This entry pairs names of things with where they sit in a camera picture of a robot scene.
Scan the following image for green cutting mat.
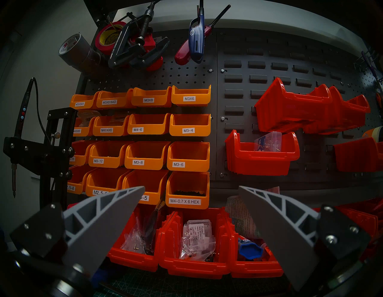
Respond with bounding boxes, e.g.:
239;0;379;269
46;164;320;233
93;266;294;297

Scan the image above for blue utility lighter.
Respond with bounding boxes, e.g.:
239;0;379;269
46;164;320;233
188;0;207;64

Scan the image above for yellow bin labelled M3X8 BAD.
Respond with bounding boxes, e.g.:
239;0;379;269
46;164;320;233
96;89;134;109

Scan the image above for clear bag brass screws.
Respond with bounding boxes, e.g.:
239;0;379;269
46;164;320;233
121;216;147;255

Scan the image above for red yellow tape roll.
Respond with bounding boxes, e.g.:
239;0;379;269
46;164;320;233
95;20;127;56

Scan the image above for black soldering iron stand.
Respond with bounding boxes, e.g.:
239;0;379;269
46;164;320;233
3;108;79;210

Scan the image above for yellow bin labelled M3-4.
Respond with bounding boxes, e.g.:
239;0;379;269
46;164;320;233
169;114;211;137

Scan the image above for black screw clamp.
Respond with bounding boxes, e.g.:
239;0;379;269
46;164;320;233
108;1;170;70

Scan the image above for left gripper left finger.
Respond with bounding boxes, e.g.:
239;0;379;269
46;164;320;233
10;186;146;277

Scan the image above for yellow bin labelled M2.5-6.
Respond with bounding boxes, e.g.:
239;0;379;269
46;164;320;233
85;168;132;197

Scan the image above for grey pegboard back panel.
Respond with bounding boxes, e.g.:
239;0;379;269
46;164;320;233
75;27;383;192

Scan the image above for yellow bin labelled M3-8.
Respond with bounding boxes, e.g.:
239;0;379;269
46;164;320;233
124;141;171;170

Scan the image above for yellow bin labelled M4-6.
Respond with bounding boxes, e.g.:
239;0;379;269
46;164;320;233
127;113;171;135

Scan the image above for clear labelled screw bags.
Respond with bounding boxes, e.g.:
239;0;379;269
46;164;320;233
179;219;216;261

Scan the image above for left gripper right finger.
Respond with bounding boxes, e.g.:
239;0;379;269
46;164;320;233
238;186;372;292

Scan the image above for black brown handled tool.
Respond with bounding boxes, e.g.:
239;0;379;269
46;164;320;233
143;200;166;255

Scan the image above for yellow bin labelled M4X4X6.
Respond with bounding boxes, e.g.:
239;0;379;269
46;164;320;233
92;115;130;137

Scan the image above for blue plastic cap piece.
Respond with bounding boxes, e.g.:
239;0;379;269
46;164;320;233
238;237;265;260

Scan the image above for red clamp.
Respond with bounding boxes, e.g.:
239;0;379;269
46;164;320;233
136;33;164;72

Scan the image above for yellow bin labelled M2.5-8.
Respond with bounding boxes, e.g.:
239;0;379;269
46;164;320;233
66;166;96;195

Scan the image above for yellow bin labelled M3X5X4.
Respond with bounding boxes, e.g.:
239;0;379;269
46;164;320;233
70;93;99;110

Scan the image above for large orange white tape roll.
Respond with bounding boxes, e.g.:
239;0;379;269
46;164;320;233
362;126;383;143

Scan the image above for clear plastic parts box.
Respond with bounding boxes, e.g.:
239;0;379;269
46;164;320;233
254;131;282;152

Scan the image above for yellow bin labelled M4-0.7 HEX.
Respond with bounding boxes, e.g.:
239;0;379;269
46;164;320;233
165;171;210;209

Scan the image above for yellow bin labelled M3X6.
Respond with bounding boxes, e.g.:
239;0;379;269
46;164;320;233
171;85;212;107

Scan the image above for red hanging storage bin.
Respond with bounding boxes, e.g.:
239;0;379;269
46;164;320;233
333;137;383;173
254;77;333;134
302;86;371;135
224;129;300;176

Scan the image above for yellow bin labelled M4X6X6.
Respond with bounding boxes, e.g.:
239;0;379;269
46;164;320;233
73;117;96;137

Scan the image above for yellow bin labelled M3-16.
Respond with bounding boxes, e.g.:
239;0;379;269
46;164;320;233
69;140;96;166

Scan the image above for grey duct tape roll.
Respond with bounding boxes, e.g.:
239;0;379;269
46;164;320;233
58;34;101;71

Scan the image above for yellow bin labelled M3-6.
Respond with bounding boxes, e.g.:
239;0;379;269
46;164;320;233
167;142;210;172

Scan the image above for clear packet of parts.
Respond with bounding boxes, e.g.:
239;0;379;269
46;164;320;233
225;187;280;240

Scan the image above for yellow bin labelled M2.5-5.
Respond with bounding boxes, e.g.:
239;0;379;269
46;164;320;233
121;169;169;205

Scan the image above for red utility lighter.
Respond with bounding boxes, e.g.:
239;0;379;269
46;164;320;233
174;4;231;66

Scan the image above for yellow bin labelled M3-12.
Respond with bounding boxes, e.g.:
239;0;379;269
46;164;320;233
88;141;132;168

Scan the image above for black soldering iron pen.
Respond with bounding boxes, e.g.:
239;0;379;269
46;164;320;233
11;77;36;198

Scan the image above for purple handled scissors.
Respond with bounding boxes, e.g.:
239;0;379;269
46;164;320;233
361;50;383;83

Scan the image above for red stackable storage bin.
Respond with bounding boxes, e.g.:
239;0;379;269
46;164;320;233
313;197;383;258
107;204;175;272
224;207;284;279
158;208;235;280

